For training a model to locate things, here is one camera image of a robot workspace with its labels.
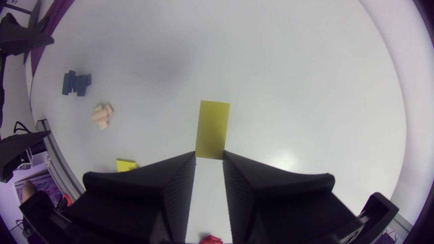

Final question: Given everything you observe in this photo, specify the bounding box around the pile of pale wooden blocks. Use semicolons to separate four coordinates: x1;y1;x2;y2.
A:
91;103;114;130

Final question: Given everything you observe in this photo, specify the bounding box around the person's hand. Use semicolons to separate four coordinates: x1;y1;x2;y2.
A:
21;180;37;204

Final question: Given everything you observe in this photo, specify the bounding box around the pile of red wooden blocks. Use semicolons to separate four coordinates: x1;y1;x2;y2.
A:
199;235;223;244

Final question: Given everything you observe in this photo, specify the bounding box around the pile of yellow wooden blocks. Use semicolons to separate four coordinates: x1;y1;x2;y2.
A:
116;158;138;173

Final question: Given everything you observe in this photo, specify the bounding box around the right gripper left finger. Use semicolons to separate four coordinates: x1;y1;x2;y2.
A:
64;151;197;244

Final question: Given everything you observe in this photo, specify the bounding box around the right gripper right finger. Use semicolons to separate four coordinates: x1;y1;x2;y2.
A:
222;150;362;244

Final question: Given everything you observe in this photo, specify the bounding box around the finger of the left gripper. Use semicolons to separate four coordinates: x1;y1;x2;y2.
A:
0;13;55;57
0;130;52;184

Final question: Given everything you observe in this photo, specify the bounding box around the pile of blue wooden blocks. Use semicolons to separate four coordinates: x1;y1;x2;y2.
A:
62;70;92;97

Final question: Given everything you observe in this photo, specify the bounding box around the yellow wooden block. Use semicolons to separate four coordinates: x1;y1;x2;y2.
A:
195;100;231;160

